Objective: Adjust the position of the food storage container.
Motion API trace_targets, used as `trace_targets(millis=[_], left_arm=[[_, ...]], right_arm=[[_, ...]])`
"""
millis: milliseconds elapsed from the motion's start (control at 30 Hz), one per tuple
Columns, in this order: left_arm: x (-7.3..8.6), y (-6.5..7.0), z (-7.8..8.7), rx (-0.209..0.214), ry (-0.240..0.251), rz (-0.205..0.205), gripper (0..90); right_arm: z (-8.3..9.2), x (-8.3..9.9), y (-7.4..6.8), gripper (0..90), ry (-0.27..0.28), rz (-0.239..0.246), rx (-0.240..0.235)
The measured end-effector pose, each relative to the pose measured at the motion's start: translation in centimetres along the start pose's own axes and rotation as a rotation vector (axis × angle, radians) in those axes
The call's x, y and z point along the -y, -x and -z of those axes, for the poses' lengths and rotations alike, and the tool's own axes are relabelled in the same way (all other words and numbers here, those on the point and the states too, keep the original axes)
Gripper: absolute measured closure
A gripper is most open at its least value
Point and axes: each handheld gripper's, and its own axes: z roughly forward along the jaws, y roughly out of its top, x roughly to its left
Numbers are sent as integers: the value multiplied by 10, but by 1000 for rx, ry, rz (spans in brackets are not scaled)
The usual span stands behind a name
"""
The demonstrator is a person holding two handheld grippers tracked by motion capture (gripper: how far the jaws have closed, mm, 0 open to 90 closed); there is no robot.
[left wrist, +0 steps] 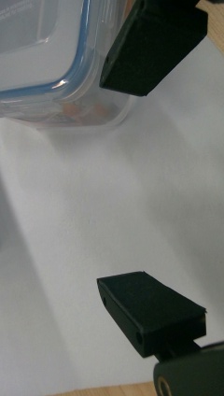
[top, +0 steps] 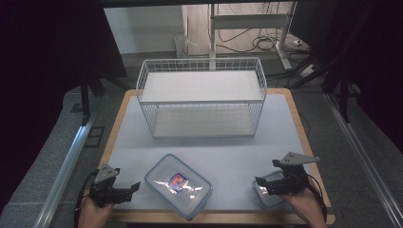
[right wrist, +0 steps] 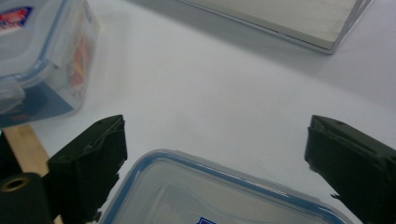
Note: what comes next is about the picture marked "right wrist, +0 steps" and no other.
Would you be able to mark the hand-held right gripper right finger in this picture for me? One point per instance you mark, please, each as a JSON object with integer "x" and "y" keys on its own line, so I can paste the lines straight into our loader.
{"x": 358, "y": 168}

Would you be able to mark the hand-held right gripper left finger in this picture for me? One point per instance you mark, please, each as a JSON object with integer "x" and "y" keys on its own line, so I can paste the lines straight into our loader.
{"x": 90, "y": 161}

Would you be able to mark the small clear plastic food container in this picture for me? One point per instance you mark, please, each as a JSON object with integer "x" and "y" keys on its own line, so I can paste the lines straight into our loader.
{"x": 193, "y": 196}

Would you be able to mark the large clear plastic food container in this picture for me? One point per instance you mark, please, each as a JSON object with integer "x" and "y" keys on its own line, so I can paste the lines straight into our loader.
{"x": 37, "y": 56}

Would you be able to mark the wooden board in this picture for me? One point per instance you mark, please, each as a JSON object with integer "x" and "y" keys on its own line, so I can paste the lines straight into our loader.
{"x": 25, "y": 146}

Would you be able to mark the pale grey table mat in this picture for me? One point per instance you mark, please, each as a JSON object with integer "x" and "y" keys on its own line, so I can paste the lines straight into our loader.
{"x": 202, "y": 93}

